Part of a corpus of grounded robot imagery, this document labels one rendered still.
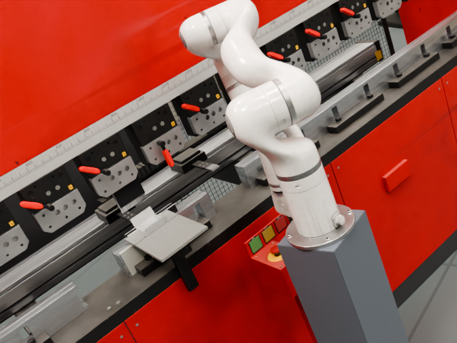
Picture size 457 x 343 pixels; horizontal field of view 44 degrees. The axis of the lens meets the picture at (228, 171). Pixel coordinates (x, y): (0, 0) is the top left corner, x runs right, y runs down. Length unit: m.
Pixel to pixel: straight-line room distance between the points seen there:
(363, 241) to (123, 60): 0.91
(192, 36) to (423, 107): 1.30
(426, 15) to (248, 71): 2.21
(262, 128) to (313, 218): 0.28
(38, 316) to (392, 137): 1.53
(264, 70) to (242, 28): 0.18
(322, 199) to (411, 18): 2.30
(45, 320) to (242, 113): 0.96
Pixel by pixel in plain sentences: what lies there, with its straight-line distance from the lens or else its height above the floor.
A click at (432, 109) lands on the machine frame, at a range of 2.68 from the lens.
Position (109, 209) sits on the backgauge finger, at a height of 1.03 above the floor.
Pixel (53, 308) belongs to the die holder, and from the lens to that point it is 1.92.
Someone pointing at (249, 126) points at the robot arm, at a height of 1.37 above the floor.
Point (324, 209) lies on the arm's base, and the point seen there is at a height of 1.08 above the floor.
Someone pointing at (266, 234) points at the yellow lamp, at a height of 0.81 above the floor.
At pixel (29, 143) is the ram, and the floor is 1.44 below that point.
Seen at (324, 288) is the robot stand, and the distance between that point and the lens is 1.56.
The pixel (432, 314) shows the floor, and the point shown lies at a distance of 2.69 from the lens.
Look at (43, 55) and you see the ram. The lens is 1.77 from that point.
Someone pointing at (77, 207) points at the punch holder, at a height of 1.19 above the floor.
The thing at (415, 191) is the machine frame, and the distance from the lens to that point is 2.66.
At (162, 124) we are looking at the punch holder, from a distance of 1.92.
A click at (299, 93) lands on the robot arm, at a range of 1.35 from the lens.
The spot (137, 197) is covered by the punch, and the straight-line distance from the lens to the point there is 1.95.
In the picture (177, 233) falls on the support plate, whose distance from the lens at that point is 1.82.
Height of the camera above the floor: 1.82
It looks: 23 degrees down
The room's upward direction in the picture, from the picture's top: 23 degrees counter-clockwise
